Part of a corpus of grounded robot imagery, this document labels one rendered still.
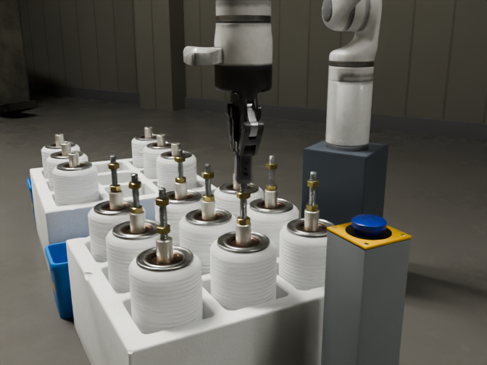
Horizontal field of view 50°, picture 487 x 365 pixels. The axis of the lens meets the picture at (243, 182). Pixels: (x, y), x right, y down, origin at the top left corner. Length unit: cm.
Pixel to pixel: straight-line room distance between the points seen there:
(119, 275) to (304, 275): 27
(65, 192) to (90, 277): 38
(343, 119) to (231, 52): 49
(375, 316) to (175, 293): 24
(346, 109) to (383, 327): 55
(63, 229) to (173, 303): 54
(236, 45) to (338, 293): 32
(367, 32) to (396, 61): 192
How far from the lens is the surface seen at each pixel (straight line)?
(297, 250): 78
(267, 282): 75
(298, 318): 76
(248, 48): 66
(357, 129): 111
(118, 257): 79
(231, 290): 74
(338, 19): 108
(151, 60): 374
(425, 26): 299
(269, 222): 87
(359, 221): 63
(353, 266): 62
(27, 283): 128
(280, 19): 331
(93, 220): 90
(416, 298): 119
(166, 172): 125
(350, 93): 110
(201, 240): 82
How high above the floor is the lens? 55
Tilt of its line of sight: 16 degrees down
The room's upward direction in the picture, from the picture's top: straight up
